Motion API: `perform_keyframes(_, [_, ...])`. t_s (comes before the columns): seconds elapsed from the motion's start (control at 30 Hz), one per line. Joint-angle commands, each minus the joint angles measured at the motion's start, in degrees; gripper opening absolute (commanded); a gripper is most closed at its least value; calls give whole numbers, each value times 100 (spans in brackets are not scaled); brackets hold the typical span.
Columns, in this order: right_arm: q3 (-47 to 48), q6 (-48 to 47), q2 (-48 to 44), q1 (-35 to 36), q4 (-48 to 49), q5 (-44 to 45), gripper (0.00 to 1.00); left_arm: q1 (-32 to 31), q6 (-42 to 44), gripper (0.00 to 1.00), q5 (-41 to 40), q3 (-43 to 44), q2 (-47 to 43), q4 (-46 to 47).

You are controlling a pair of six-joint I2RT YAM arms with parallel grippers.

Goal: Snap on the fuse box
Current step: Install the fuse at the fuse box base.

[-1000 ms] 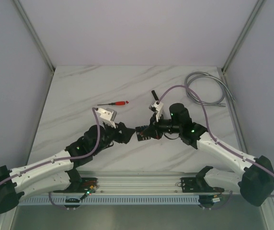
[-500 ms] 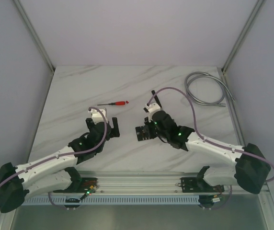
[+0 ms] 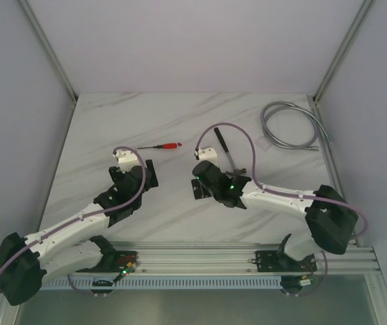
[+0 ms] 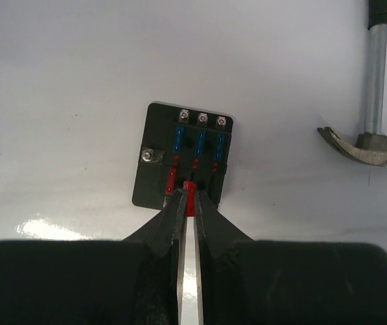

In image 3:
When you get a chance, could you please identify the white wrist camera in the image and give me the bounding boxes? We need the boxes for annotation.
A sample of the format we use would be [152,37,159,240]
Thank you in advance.
[194,147,218,164]
[113,150,141,173]

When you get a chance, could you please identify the black mounting plate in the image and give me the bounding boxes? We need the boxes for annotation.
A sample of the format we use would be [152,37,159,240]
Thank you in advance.
[89,251,137,273]
[250,251,317,273]

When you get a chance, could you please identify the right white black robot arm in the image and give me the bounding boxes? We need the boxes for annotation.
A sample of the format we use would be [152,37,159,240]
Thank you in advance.
[192,160,359,270]

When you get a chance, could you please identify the right aluminium frame post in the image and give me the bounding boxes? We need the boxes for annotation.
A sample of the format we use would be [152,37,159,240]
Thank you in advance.
[311,0,377,102]

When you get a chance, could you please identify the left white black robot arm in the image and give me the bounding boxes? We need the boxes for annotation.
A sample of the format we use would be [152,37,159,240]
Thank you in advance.
[0,160,158,306]

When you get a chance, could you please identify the red handle screwdriver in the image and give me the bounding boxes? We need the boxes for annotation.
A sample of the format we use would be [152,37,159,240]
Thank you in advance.
[137,142,178,150]

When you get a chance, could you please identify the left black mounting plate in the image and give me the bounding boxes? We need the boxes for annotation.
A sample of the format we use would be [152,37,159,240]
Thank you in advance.
[89,251,137,273]

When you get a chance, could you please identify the white slotted cable duct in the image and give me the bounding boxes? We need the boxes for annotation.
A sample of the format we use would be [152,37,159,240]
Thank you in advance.
[41,275,282,290]

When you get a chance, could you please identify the black fuse box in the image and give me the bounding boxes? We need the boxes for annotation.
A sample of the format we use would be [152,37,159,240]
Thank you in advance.
[191,179,212,200]

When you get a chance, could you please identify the aluminium frame post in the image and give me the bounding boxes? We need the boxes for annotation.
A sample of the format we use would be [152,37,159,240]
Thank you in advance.
[16,0,78,106]
[311,0,377,102]

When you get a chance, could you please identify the black handle claw hammer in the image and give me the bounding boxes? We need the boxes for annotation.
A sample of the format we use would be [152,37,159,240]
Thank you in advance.
[214,127,247,177]

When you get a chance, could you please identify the left aluminium frame post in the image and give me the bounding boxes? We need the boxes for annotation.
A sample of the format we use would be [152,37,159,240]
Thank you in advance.
[16,0,78,106]

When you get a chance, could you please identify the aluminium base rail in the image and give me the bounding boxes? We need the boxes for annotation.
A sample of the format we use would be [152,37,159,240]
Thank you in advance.
[113,242,380,276]

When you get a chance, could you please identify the grey coiled cable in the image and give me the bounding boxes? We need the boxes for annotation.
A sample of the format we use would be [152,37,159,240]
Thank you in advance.
[260,100,334,153]

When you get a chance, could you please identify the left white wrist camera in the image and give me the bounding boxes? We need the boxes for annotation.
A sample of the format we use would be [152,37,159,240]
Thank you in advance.
[113,150,141,173]

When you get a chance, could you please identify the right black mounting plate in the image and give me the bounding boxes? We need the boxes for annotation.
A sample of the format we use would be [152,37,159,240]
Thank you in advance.
[250,251,317,273]

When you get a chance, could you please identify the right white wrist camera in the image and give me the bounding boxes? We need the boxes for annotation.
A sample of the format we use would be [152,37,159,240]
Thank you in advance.
[194,147,218,164]

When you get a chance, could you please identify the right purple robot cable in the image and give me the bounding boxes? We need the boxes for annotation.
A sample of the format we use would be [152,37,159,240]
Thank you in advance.
[195,123,369,243]

